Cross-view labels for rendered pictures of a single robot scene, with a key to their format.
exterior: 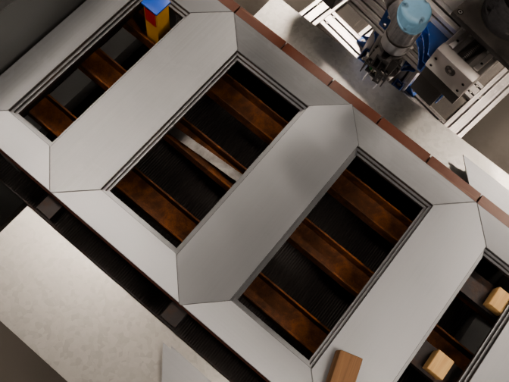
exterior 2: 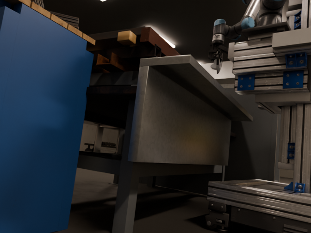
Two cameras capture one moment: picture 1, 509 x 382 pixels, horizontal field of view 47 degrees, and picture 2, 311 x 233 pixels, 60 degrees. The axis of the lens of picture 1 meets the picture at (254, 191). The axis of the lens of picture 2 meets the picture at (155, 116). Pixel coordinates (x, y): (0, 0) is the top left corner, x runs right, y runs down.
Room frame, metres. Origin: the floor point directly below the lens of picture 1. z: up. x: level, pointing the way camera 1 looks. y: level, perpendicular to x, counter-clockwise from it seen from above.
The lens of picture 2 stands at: (0.83, -1.93, 0.35)
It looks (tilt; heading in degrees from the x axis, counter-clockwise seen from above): 7 degrees up; 100
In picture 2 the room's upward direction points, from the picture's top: 7 degrees clockwise
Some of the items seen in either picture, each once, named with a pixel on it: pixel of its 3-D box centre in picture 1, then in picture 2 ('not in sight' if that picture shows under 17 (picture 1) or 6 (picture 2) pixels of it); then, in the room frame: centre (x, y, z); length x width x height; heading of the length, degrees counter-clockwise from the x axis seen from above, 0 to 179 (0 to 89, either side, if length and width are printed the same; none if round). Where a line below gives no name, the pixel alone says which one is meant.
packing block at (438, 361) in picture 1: (438, 364); not in sight; (0.23, -0.62, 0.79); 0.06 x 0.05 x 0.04; 160
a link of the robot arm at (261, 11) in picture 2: not in sight; (271, 4); (1.15, -0.49, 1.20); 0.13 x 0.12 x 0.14; 88
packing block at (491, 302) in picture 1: (498, 301); not in sight; (0.45, -0.74, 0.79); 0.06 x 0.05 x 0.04; 160
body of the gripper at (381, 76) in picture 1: (385, 58); (216, 51); (0.89, -0.20, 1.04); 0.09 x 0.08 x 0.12; 160
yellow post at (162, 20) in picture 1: (157, 23); not in sight; (0.91, 0.45, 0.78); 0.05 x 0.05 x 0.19; 70
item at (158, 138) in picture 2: not in sight; (199, 133); (0.83, -0.39, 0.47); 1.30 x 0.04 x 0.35; 70
